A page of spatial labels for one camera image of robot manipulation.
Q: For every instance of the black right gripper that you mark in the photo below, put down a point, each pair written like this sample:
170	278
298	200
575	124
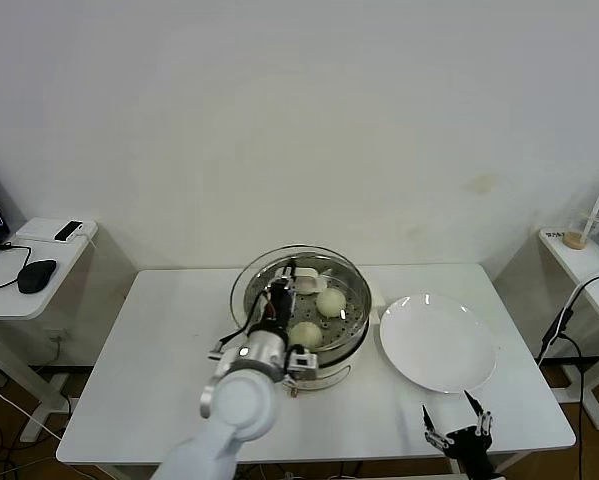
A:
469	447

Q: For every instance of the white steamed baozi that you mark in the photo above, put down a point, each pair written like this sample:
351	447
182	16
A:
331	302
306	335

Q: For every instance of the black computer mouse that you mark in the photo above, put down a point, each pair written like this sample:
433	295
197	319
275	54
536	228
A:
36	276

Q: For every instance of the white round plate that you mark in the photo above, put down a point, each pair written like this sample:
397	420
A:
436	345

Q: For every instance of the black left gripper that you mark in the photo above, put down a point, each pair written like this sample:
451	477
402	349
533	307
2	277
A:
279	305

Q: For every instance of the perforated steel steamer basket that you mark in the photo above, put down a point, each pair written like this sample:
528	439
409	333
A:
354	310

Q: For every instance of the white side table with cup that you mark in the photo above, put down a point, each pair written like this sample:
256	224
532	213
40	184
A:
574	265

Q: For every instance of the white side table with laptop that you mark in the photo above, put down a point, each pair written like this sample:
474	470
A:
54	280

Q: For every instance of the round glass pot lid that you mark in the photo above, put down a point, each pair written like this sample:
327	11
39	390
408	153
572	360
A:
310	281

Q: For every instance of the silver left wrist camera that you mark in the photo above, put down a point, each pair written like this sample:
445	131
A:
303	361

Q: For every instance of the white wall socket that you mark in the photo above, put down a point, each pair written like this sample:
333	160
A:
59	339

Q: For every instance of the clear plastic drink cup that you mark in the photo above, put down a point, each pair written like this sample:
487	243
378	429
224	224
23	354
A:
574	239

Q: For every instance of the flat white box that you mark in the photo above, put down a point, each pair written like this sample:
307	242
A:
34	231

